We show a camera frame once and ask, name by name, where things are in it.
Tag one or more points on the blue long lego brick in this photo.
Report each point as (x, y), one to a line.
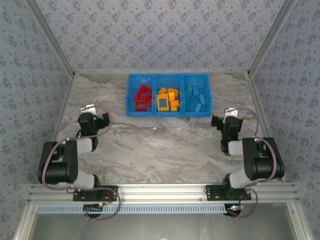
(195, 91)
(197, 107)

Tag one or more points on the red lego window frame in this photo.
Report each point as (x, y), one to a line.
(140, 109)

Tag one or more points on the teal small lego brick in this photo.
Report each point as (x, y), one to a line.
(188, 90)

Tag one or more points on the orange-yellow lego brick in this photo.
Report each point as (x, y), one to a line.
(175, 103)

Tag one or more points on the yellow curved lego brick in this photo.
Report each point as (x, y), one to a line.
(171, 97)

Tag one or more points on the yellow lego window frame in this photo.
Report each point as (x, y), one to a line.
(163, 109)

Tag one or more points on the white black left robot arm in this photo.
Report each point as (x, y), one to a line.
(57, 162)

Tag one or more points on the blue three-compartment bin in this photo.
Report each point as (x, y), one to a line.
(170, 80)

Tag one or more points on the grey metal lower tray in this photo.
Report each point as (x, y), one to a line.
(160, 227)

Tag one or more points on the aluminium left side rail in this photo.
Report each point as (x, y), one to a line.
(58, 125)

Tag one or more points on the aluminium right side rail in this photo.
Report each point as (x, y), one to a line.
(260, 112)

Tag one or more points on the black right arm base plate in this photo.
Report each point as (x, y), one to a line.
(212, 193)

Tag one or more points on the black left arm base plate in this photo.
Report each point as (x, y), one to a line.
(111, 192)

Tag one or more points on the aluminium front frame rail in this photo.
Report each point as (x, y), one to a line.
(160, 192)

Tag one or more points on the aluminium left corner post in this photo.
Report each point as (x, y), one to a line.
(51, 37)

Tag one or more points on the aluminium corner post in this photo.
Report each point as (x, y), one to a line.
(272, 37)
(51, 37)

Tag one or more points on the aluminium right corner post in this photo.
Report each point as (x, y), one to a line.
(272, 37)

